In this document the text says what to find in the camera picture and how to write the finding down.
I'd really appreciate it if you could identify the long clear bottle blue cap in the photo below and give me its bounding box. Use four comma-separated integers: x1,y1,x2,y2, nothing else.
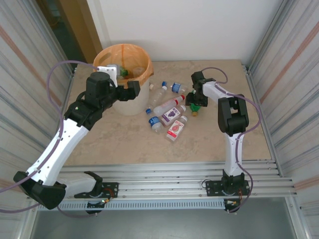
148,81,169,107

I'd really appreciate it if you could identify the clear bottle red label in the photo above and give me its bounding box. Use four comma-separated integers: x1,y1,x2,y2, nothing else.
153,96,186,117

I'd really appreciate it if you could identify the white bottle purple grape label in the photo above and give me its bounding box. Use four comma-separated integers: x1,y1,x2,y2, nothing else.
159,104,187,126

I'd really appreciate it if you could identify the white bottle pink fruit label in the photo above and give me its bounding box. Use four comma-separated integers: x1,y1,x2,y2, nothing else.
164,116,189,142

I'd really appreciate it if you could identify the clear bottle wide blue collar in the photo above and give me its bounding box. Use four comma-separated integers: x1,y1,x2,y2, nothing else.
148,116,165,134

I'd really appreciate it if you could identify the cream plastic bin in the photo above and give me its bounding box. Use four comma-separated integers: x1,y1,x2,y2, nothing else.
109,74,151,117

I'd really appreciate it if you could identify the white bin with orange bag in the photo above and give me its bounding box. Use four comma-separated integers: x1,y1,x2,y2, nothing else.
92,43,154,88

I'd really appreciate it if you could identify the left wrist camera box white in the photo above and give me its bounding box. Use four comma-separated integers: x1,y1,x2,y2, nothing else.
96,64,118,87

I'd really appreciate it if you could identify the aluminium side rail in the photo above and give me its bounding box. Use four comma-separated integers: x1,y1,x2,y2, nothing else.
241,63,284,177
63,66,77,113

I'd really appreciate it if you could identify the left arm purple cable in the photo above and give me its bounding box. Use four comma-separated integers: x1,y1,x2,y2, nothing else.
0,60,99,219

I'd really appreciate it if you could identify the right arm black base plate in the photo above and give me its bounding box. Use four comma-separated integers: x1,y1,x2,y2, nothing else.
205,179,251,197

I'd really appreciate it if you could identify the aluminium extrusion rail frame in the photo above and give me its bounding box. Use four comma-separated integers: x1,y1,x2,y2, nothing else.
26,160,299,203

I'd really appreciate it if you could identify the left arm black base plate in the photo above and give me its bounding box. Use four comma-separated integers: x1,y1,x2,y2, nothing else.
74,182,119,199

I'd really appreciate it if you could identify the brown wooden door frame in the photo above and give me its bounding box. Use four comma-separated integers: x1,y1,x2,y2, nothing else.
58,0,103,64

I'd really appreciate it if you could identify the grey slotted cable duct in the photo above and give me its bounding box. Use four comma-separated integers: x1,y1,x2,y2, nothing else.
36,200,226,212

